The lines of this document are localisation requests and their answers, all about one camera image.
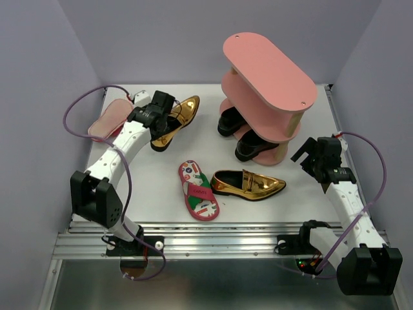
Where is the gold metallic loafer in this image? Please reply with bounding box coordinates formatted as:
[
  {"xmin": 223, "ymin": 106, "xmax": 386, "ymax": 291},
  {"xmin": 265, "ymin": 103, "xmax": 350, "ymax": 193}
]
[
  {"xmin": 150, "ymin": 96, "xmax": 200, "ymax": 152},
  {"xmin": 210, "ymin": 169, "xmax": 287, "ymax": 202}
]

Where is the upturned pink sole sandal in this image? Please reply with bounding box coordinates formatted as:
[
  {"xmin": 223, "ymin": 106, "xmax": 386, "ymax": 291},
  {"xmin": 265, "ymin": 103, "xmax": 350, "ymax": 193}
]
[{"xmin": 88, "ymin": 99, "xmax": 133, "ymax": 141}]

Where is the black patent loafer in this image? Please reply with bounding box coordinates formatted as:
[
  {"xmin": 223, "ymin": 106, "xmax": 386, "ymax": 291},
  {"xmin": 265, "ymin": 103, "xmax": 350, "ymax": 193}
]
[
  {"xmin": 235, "ymin": 129, "xmax": 279, "ymax": 162},
  {"xmin": 217, "ymin": 107, "xmax": 247, "ymax": 137}
]

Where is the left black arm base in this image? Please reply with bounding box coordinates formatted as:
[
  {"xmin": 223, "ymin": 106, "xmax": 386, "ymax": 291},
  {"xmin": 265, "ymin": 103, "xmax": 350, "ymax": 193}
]
[{"xmin": 101, "ymin": 235, "xmax": 165, "ymax": 257}]

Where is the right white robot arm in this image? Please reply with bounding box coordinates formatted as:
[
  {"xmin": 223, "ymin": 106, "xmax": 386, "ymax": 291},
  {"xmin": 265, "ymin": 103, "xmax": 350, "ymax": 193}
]
[{"xmin": 291, "ymin": 133, "xmax": 403, "ymax": 296}]

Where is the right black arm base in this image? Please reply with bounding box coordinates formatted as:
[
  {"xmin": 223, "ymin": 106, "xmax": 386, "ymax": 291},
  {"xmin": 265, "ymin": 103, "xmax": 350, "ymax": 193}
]
[{"xmin": 274, "ymin": 220, "xmax": 332, "ymax": 255}]

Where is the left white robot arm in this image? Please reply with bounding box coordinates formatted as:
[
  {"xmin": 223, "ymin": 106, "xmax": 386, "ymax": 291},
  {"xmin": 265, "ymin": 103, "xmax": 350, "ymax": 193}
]
[{"xmin": 70, "ymin": 90, "xmax": 176, "ymax": 254}]

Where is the pink three-tier shoe shelf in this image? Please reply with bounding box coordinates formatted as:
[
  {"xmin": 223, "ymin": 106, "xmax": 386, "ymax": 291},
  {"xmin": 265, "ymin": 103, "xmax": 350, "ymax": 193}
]
[{"xmin": 219, "ymin": 32, "xmax": 317, "ymax": 166}]

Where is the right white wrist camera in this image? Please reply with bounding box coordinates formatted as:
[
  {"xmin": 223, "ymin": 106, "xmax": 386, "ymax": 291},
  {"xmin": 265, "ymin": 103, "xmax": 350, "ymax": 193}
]
[{"xmin": 333, "ymin": 133, "xmax": 348, "ymax": 153}]

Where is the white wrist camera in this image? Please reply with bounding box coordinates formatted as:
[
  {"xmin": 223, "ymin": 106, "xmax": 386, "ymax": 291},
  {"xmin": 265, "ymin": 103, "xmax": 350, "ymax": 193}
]
[
  {"xmin": 133, "ymin": 90, "xmax": 152, "ymax": 107},
  {"xmin": 333, "ymin": 133, "xmax": 348, "ymax": 153}
]

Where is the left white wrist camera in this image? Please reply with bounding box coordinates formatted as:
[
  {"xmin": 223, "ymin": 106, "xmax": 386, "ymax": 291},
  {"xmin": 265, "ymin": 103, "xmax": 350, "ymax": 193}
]
[{"xmin": 133, "ymin": 90, "xmax": 152, "ymax": 107}]

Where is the colourful red-strap sandal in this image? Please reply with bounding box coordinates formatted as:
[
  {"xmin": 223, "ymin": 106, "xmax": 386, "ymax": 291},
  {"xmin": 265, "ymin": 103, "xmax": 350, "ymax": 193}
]
[{"xmin": 178, "ymin": 160, "xmax": 219, "ymax": 222}]

